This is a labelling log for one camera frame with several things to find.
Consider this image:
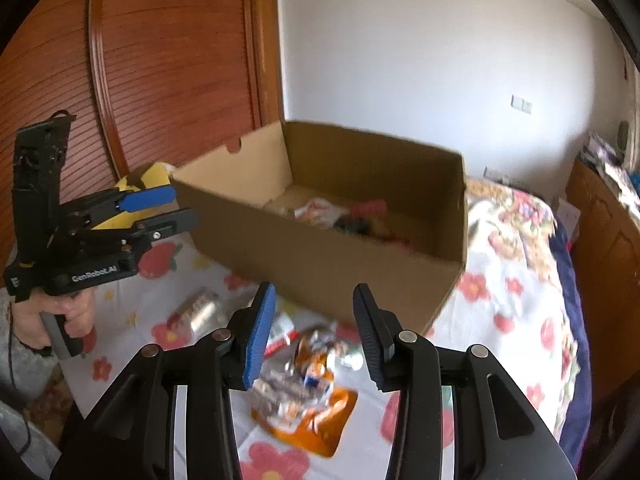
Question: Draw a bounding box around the white orange food packet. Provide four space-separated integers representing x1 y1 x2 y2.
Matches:
250 387 359 458

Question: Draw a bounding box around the grey cloth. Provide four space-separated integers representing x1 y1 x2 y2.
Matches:
0 395 61 480

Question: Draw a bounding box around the brown cardboard box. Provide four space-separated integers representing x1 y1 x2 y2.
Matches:
169 119 469 336

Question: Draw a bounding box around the dark blue sheet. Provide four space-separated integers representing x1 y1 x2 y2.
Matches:
547 200 583 461

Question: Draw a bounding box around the stack of papers and boxes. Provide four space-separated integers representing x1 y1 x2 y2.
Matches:
582 132 626 171

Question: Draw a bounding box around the white box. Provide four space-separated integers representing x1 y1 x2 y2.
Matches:
552 195 581 236

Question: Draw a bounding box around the floral bed sheet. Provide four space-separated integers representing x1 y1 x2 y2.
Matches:
465 178 557 256

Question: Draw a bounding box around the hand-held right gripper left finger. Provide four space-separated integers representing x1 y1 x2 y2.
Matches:
50 280 278 480

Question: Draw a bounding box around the pink foil packet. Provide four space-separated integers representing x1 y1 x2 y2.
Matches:
351 200 388 217

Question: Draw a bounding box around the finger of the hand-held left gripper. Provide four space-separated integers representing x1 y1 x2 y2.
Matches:
75 185 177 228
122 208 197 256

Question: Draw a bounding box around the yellow plush toy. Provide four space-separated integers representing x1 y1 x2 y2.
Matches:
95 161 176 231

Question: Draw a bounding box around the folded patterned cloth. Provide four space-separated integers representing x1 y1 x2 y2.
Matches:
605 160 636 201

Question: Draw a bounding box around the person's left hand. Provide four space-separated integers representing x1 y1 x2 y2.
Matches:
11 291 97 351

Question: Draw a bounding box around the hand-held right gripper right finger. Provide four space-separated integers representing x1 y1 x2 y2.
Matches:
352 282 581 480

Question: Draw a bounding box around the long chicken feet packet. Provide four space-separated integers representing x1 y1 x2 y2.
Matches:
251 327 366 411

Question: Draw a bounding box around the grey white food packet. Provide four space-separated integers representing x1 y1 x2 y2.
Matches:
294 198 346 231

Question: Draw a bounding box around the clear brown cracker packet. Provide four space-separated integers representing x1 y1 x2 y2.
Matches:
167 287 226 336

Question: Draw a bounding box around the small red white packet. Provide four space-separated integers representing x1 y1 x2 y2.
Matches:
264 311 297 357

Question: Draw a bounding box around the black cable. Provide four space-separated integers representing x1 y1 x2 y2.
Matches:
5 305 33 461

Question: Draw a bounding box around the wooden louvred wardrobe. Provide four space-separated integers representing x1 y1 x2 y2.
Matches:
0 0 283 271

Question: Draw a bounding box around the strawberry flower print tablecloth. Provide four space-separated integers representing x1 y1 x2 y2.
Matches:
60 230 581 480

